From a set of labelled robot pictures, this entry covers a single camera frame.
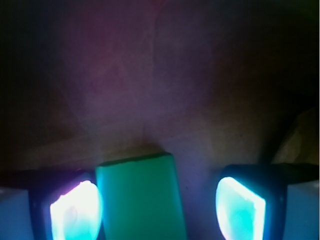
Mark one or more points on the brown paper bag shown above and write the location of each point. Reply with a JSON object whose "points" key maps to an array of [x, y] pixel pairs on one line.
{"points": [[214, 82]]}

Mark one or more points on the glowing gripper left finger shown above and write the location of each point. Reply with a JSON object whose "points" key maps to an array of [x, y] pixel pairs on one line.
{"points": [[50, 204]]}

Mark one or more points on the green rectangular block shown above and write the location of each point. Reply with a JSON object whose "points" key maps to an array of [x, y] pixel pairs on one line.
{"points": [[141, 198]]}

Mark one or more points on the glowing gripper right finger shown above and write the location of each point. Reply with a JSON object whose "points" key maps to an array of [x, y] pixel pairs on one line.
{"points": [[269, 201]]}

